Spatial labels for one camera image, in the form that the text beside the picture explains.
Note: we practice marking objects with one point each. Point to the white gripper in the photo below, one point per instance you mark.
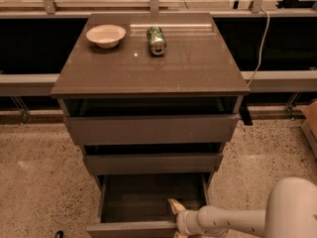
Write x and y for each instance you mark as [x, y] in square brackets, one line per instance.
[182, 220]

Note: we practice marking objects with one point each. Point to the grey bottom drawer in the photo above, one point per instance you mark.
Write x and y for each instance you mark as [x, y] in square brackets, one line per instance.
[135, 206]

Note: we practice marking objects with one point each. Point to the grey drawer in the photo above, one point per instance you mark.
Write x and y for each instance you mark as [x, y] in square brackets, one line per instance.
[135, 206]
[92, 122]
[153, 159]

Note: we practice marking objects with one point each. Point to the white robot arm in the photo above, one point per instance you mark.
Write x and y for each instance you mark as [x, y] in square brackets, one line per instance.
[291, 212]

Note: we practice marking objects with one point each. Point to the grey middle drawer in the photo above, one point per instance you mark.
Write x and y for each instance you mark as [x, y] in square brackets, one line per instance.
[153, 159]

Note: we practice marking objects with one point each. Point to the grey drawer cabinet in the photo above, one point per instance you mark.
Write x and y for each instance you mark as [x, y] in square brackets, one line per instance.
[196, 62]

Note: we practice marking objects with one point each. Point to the grey top drawer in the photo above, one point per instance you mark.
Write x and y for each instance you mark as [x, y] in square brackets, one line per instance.
[92, 122]

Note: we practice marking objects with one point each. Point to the small black object on floor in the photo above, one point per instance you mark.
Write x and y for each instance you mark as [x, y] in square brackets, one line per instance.
[58, 234]

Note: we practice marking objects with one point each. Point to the cardboard box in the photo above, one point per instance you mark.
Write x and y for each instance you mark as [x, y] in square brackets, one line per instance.
[309, 126]

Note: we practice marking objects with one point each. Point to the green soda can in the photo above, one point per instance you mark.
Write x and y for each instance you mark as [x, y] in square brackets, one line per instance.
[156, 40]

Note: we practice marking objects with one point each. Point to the white bowl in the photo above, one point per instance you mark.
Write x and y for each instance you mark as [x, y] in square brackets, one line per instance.
[106, 36]

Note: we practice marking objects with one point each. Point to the metal railing frame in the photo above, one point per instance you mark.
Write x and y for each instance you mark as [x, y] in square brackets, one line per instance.
[273, 43]

